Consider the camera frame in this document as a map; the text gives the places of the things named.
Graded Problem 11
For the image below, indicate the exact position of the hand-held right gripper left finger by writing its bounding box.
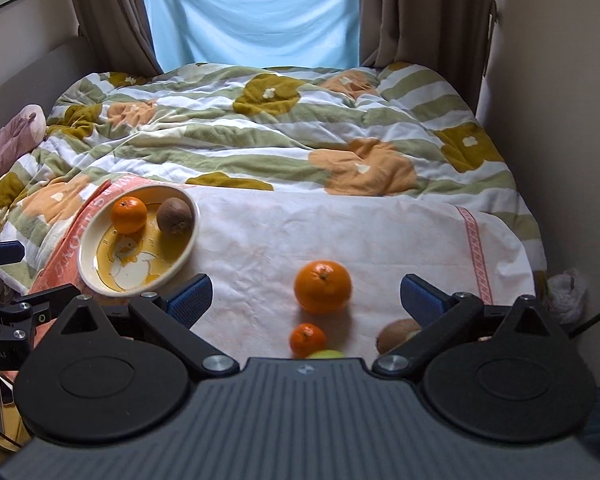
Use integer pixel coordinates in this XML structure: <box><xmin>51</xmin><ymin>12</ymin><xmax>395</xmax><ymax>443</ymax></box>
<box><xmin>46</xmin><ymin>274</ymin><xmax>240</xmax><ymax>380</ymax></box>

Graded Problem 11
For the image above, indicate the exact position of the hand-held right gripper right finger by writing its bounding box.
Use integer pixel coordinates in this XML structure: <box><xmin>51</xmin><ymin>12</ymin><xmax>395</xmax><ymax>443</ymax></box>
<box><xmin>372</xmin><ymin>274</ymin><xmax>563</xmax><ymax>380</ymax></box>

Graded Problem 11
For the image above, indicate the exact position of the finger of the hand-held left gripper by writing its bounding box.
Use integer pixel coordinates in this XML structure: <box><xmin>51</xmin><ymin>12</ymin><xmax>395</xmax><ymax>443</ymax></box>
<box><xmin>0</xmin><ymin>241</ymin><xmax>24</xmax><ymax>268</ymax></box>
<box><xmin>0</xmin><ymin>283</ymin><xmax>82</xmax><ymax>340</ymax></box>

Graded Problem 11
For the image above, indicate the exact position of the cream bowl with duck print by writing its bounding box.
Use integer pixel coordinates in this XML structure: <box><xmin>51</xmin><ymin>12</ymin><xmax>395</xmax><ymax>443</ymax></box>
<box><xmin>77</xmin><ymin>183</ymin><xmax>201</xmax><ymax>295</ymax></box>

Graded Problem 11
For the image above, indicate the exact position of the large orange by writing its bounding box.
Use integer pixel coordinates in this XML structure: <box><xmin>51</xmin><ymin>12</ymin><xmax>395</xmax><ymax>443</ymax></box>
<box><xmin>294</xmin><ymin>260</ymin><xmax>353</xmax><ymax>315</ymax></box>

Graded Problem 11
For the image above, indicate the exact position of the brown kiwi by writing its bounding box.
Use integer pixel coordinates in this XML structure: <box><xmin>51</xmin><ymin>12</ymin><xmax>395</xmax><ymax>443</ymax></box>
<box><xmin>376</xmin><ymin>318</ymin><xmax>423</xmax><ymax>356</ymax></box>
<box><xmin>156</xmin><ymin>197</ymin><xmax>195</xmax><ymax>236</ymax></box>

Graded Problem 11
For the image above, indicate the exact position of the white cloth with pink border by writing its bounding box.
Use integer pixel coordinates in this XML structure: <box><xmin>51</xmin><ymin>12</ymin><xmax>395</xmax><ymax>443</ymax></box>
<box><xmin>27</xmin><ymin>176</ymin><xmax>536</xmax><ymax>361</ymax></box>

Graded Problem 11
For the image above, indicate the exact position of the small tangerine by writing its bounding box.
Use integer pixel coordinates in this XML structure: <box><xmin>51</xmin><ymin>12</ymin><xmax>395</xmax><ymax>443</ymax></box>
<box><xmin>289</xmin><ymin>323</ymin><xmax>327</xmax><ymax>359</ymax></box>
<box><xmin>111</xmin><ymin>196</ymin><xmax>148</xmax><ymax>234</ymax></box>

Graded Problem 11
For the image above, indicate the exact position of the pink plush toy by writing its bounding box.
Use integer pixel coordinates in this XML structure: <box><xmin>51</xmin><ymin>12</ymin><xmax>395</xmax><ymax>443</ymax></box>
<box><xmin>0</xmin><ymin>104</ymin><xmax>47</xmax><ymax>188</ymax></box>

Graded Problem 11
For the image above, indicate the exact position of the crumpled plastic bag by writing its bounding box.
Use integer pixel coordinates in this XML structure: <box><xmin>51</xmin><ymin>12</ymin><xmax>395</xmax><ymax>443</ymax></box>
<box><xmin>544</xmin><ymin>268</ymin><xmax>588</xmax><ymax>326</ymax></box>

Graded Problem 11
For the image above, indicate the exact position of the grey padded headboard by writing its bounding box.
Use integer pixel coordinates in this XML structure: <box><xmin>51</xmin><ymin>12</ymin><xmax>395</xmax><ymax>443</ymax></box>
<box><xmin>0</xmin><ymin>35</ymin><xmax>106</xmax><ymax>161</ymax></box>

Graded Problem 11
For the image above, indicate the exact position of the floral striped duvet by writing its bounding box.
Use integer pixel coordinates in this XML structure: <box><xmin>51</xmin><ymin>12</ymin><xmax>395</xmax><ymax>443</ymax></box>
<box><xmin>0</xmin><ymin>62</ymin><xmax>548</xmax><ymax>297</ymax></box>

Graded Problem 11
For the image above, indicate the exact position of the brown curtain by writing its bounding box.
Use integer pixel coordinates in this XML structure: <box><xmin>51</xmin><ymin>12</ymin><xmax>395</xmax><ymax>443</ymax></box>
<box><xmin>62</xmin><ymin>0</ymin><xmax>163</xmax><ymax>77</ymax></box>
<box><xmin>356</xmin><ymin>0</ymin><xmax>498</xmax><ymax>116</ymax></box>

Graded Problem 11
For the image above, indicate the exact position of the light blue window cloth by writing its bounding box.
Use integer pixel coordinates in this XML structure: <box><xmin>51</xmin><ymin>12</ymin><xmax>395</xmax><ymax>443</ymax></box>
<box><xmin>142</xmin><ymin>0</ymin><xmax>362</xmax><ymax>73</ymax></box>

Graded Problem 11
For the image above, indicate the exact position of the black cable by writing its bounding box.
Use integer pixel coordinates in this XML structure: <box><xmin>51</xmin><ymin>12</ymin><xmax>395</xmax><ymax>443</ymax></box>
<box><xmin>567</xmin><ymin>297</ymin><xmax>600</xmax><ymax>338</ymax></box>

